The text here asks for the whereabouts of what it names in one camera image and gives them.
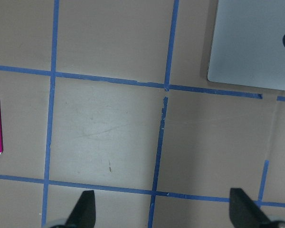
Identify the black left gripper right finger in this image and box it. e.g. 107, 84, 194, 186
229, 188, 271, 228

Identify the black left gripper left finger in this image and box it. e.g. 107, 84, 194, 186
64, 190, 95, 228

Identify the silver laptop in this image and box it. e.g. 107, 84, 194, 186
208, 0, 285, 91

